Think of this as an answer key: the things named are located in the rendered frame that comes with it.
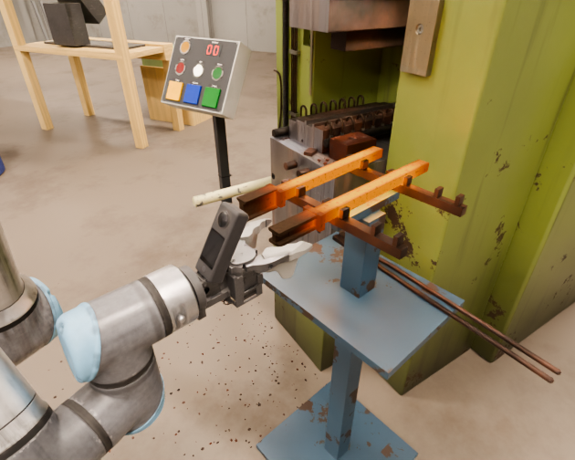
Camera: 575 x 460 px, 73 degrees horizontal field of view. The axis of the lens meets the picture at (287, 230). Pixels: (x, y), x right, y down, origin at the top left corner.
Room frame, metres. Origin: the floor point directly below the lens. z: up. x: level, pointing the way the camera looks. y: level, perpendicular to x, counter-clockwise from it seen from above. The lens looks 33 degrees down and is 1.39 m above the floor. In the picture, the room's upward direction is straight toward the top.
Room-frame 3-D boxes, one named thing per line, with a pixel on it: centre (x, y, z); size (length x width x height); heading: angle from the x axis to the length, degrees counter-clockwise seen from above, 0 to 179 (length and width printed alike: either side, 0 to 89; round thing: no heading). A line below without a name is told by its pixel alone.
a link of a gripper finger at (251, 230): (0.57, 0.06, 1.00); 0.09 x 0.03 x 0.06; 157
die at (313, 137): (1.40, -0.24, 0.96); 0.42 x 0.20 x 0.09; 123
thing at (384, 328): (0.72, -0.17, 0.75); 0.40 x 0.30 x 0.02; 42
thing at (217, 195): (1.53, 0.20, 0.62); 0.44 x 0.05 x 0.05; 123
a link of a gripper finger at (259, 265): (0.48, 0.04, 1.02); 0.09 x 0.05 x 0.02; 106
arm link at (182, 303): (0.42, 0.16, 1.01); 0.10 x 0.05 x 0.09; 42
